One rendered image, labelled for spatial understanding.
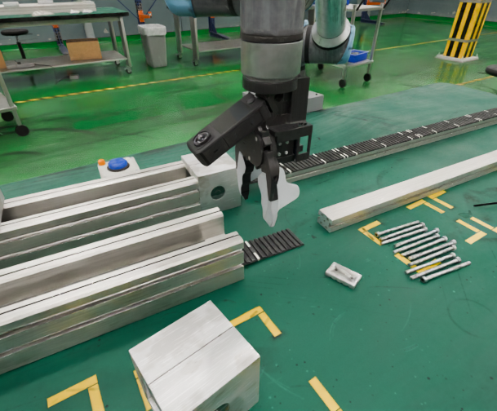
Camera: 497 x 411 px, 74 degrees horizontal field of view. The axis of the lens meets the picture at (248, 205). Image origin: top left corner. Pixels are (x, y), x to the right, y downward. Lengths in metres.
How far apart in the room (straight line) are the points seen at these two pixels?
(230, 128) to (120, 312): 0.29
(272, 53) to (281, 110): 0.09
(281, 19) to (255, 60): 0.05
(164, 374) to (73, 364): 0.18
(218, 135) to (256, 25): 0.13
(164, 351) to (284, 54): 0.35
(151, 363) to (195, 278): 0.17
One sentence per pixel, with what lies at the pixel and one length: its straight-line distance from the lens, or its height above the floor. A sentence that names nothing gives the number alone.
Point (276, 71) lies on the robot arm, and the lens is 0.42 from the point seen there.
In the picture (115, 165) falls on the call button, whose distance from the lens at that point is 0.76.
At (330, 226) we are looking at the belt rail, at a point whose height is 0.79.
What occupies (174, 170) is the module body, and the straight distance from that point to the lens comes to 0.69.
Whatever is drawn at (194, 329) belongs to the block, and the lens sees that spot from 0.38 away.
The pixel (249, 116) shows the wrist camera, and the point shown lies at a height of 1.04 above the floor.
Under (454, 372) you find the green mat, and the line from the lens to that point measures 0.53.
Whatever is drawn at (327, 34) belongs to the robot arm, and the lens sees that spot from 1.13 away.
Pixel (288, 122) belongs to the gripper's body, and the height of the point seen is 1.02.
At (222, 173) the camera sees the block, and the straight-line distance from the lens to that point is 0.65.
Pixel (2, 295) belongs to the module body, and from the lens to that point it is 0.55.
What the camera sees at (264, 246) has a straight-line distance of 0.60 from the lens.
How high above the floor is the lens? 1.19
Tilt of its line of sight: 35 degrees down
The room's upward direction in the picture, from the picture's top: straight up
